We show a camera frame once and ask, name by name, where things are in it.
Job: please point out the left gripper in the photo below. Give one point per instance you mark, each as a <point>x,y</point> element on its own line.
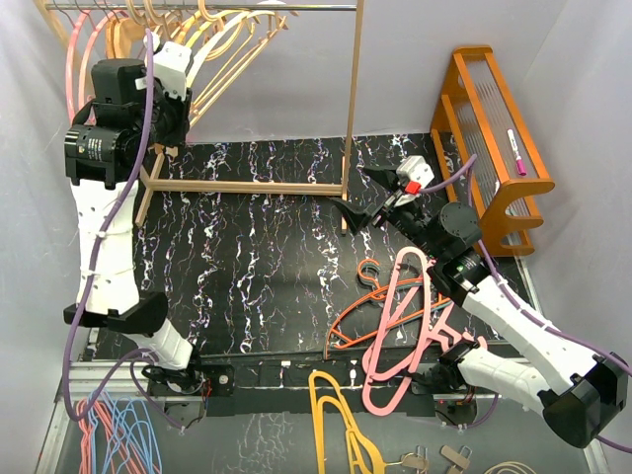
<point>180,103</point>

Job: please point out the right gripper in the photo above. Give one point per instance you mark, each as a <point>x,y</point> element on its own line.
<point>356,218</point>

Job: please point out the orange plastic curved hanger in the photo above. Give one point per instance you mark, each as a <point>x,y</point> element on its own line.
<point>199,28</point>

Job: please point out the yellow plastic hanger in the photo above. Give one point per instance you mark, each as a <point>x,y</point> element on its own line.
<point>337,435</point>

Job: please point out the beige clip left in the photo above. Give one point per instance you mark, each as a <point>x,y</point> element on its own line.
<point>417,460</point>

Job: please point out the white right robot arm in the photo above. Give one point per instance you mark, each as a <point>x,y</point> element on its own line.
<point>576,387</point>

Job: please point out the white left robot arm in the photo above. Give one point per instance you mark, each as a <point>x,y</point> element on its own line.
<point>137,104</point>

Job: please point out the beige clip right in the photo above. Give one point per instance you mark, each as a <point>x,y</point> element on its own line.
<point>459,459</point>

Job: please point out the pink curved wire hanger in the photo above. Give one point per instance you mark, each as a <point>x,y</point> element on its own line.
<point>83,73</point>

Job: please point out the wooden hanger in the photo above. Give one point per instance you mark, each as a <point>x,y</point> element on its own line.
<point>133,32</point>
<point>115,42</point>

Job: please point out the cream hanger bottom edge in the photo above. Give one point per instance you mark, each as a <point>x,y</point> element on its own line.
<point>510,467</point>

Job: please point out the beige clip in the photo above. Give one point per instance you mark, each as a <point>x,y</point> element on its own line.
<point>459,459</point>
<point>417,460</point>

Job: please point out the beige plastic hanger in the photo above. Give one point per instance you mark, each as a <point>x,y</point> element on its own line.
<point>168,17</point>

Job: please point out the pink white marker pen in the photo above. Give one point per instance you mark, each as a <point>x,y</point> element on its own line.
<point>519,164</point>

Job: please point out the orange wooden shelf rack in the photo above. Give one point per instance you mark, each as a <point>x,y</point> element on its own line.
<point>476,107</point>

